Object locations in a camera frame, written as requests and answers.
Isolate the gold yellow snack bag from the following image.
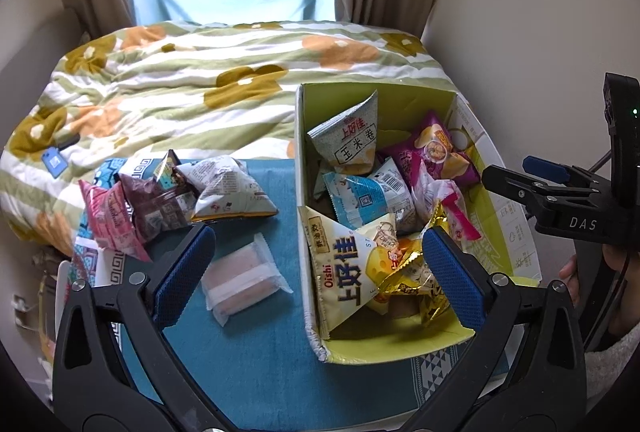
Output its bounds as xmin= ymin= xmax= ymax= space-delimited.
xmin=378 ymin=224 xmax=449 ymax=326

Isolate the grey Oishi corn roll bag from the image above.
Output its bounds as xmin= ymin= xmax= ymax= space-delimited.
xmin=307 ymin=92 xmax=378 ymax=175

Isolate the yellow Oishi cheese snack bag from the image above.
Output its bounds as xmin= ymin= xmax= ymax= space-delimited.
xmin=298 ymin=207 xmax=420 ymax=339

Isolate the white pink snack bag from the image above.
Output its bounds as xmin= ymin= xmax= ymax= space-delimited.
xmin=411 ymin=160 xmax=482 ymax=245

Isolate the person's right hand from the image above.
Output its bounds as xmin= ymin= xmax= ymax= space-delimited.
xmin=559 ymin=241 xmax=639 ymax=351

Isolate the white fleece right sleeve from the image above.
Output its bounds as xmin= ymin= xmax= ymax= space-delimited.
xmin=585 ymin=325 xmax=640 ymax=400

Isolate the purple chip bag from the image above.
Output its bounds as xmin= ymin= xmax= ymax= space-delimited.
xmin=378 ymin=110 xmax=480 ymax=188

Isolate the pink striped snack bag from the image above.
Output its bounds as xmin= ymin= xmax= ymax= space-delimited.
xmin=79 ymin=181 xmax=151 ymax=262

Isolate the clear wrapped white snack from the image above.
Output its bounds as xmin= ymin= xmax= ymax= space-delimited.
xmin=201 ymin=233 xmax=293 ymax=327

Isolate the green cardboard box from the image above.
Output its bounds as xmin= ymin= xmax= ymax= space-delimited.
xmin=293 ymin=80 xmax=545 ymax=366

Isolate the brown snack bag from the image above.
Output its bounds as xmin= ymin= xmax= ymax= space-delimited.
xmin=118 ymin=150 xmax=198 ymax=243

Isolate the blue white snack bag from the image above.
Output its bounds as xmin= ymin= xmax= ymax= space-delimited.
xmin=323 ymin=158 xmax=419 ymax=233

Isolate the white orange chip bag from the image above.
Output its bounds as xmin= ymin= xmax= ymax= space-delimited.
xmin=177 ymin=155 xmax=279 ymax=222

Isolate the blue tag on quilt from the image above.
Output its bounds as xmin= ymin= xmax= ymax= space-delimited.
xmin=42 ymin=147 xmax=68 ymax=178

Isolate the floral quilt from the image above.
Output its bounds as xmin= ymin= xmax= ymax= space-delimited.
xmin=1 ymin=21 xmax=454 ymax=254

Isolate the grey headboard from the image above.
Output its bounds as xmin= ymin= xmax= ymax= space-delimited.
xmin=1 ymin=8 xmax=85 ymax=90

